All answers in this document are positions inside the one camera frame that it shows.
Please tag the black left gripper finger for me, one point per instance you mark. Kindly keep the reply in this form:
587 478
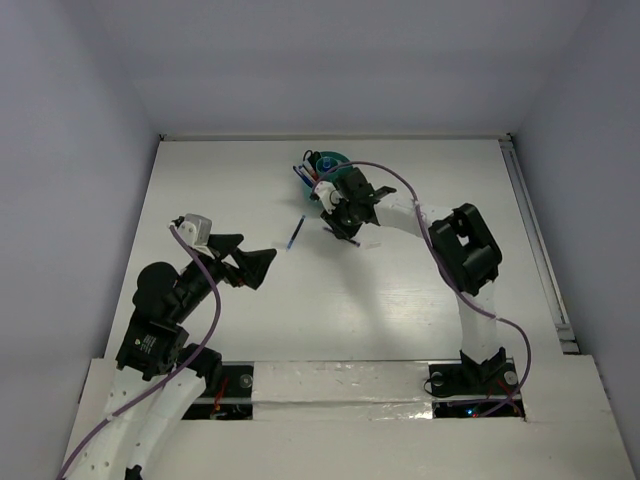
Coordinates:
222 245
253 266

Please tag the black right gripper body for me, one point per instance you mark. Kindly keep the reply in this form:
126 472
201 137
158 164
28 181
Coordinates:
344 219

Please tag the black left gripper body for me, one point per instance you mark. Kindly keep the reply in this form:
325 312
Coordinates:
199 284

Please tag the purple dark gel pen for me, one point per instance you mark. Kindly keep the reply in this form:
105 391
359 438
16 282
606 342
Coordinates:
342 237

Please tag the red pen refill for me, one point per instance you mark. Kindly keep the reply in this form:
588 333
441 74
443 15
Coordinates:
311 173

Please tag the blue ballpoint pen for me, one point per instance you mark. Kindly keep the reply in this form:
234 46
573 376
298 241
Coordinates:
303 175

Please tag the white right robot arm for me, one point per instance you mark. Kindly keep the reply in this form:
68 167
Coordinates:
466 254

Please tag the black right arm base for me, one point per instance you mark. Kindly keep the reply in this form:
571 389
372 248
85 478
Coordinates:
466 390

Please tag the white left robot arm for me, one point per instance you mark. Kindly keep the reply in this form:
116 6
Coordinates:
158 372

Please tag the blue gel pen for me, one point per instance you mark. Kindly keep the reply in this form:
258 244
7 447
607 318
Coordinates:
295 233

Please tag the teal round desk organizer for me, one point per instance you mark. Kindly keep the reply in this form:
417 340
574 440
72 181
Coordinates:
340 167

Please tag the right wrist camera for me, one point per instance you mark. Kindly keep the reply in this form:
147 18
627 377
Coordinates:
327 195

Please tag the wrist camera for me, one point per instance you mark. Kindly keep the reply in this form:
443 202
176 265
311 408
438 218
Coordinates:
327 195
194 230

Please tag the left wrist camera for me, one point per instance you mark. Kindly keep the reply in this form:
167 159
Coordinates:
194 230

